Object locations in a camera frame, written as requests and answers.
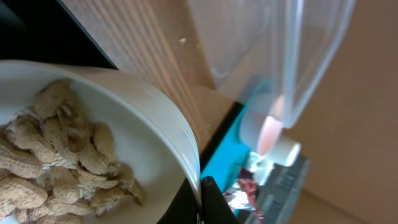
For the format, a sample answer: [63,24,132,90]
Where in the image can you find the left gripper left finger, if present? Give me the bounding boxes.
[157,179,198,224]

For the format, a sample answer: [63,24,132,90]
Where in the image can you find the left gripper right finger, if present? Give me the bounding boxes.
[201,176,239,224]

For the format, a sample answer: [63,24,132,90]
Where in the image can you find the white bowl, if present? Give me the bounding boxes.
[1,60,201,223]

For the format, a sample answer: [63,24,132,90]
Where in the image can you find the pink bowl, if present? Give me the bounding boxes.
[239,93,284,156]

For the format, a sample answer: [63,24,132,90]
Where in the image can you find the rice and peanut shells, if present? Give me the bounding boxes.
[1,80,144,223]

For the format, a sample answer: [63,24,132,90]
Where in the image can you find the grey dishwasher rack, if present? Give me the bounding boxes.
[246,156,310,224]

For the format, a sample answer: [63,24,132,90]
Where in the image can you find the black waste tray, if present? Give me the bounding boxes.
[1,0,117,69]

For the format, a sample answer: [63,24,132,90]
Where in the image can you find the red snack wrapper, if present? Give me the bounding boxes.
[223,168,265,223]

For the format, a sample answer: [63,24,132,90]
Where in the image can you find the teal plastic serving tray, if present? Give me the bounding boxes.
[200,79,273,217]

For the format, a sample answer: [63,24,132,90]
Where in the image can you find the white paper cup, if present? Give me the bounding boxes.
[266,136,301,167]

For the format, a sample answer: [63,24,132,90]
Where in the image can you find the clear plastic bin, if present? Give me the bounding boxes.
[188,0,355,128]

